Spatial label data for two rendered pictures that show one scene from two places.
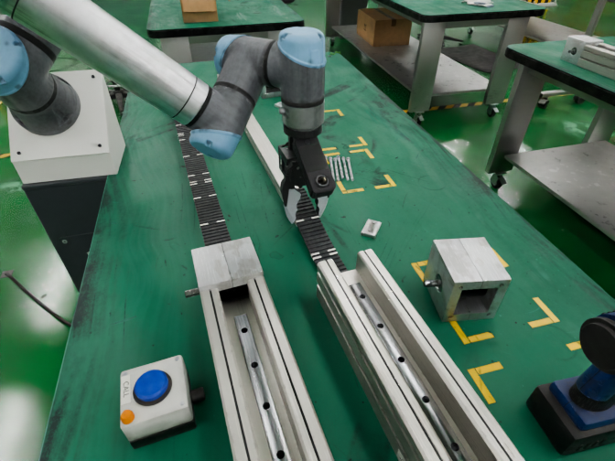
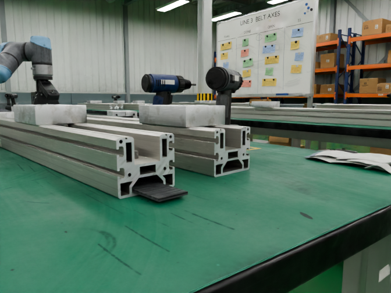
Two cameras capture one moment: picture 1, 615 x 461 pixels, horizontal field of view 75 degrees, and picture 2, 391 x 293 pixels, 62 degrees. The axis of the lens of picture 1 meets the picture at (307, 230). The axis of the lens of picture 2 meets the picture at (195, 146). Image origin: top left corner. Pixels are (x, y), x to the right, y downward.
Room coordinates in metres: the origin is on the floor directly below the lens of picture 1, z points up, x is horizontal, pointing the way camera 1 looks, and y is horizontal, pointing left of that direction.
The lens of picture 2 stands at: (-0.79, -0.04, 0.92)
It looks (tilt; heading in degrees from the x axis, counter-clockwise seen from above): 8 degrees down; 337
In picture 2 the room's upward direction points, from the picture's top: straight up
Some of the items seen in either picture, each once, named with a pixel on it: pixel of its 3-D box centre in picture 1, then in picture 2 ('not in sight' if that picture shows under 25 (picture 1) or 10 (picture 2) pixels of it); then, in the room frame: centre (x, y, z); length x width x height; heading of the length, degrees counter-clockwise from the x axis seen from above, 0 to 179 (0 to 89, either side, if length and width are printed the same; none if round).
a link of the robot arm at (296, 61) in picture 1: (300, 67); (40, 51); (0.68, 0.01, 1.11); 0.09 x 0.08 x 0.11; 64
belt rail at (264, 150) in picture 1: (252, 127); not in sight; (1.13, 0.17, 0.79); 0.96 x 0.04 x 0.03; 20
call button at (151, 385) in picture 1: (152, 386); not in sight; (0.26, 0.20, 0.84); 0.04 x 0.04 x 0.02
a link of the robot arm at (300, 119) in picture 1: (301, 112); (42, 71); (0.68, 0.01, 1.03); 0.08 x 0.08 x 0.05
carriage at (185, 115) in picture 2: not in sight; (180, 120); (-0.12, -0.28, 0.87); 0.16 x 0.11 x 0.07; 20
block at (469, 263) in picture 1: (456, 279); (118, 123); (0.47, -0.25, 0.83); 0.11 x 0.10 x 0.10; 95
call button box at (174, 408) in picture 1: (165, 397); not in sight; (0.27, 0.19, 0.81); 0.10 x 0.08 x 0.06; 110
